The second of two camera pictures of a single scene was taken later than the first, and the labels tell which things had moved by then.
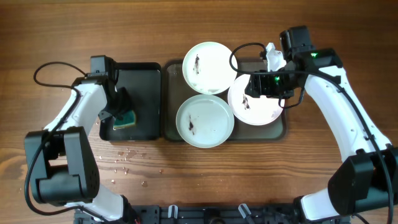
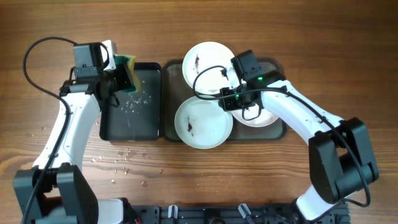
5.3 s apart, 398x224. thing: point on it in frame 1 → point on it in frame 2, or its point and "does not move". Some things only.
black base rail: [170, 214] does not move
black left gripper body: [121, 104] → [127, 75]
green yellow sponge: [129, 119] → [129, 62]
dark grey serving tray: [176, 92] does not move
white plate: [207, 69] does not move
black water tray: [143, 81] does not move
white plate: [204, 121] does not move
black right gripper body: [253, 86] → [228, 98]
